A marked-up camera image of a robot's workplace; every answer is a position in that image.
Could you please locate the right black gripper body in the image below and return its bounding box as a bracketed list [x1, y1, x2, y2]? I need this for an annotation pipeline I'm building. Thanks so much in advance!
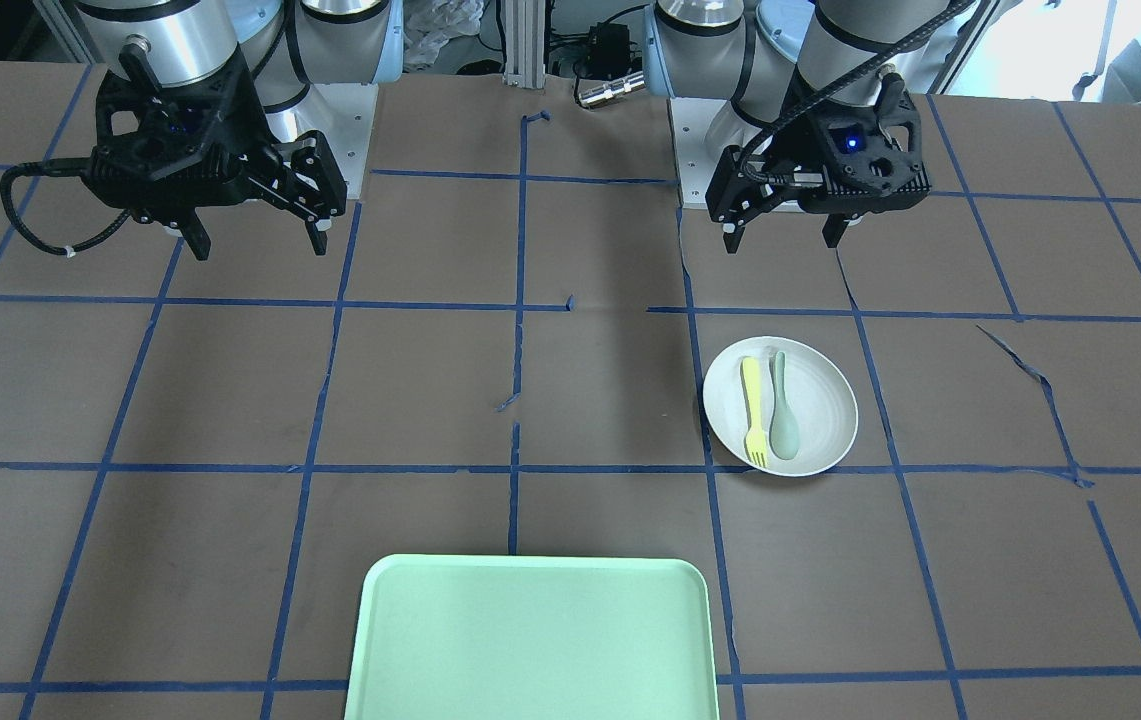
[82, 46, 302, 227]

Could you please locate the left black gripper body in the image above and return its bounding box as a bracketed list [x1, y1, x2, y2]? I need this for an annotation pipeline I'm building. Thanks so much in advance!
[742, 73, 932, 217]

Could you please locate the white round plate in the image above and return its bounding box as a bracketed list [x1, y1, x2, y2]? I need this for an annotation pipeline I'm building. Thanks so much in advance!
[702, 335, 861, 477]

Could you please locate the yellow plastic fork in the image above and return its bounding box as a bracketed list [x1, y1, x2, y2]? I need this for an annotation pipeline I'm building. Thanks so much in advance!
[739, 356, 768, 468]

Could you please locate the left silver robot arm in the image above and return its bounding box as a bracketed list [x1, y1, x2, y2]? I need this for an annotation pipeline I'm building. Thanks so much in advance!
[644, 1, 963, 254]

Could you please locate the grey green plastic spoon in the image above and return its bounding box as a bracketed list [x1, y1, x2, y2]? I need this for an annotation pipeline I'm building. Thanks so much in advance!
[768, 351, 800, 461]

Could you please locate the light green tray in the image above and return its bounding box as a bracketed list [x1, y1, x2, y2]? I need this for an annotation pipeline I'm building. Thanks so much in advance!
[343, 553, 718, 719]

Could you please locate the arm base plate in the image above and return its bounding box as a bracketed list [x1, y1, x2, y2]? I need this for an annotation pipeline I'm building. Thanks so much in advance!
[669, 97, 758, 211]
[265, 84, 379, 201]

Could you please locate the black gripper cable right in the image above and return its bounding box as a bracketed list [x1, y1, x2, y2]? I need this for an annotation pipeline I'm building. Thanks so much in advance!
[0, 157, 131, 259]

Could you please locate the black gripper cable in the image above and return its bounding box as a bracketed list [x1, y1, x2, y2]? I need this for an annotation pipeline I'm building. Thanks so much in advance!
[0, 157, 131, 259]
[738, 0, 976, 181]

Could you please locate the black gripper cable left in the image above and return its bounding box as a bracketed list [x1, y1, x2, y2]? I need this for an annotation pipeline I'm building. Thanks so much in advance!
[738, 0, 976, 181]

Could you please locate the aluminium frame post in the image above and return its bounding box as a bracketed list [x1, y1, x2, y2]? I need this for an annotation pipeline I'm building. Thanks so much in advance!
[496, 1, 550, 91]

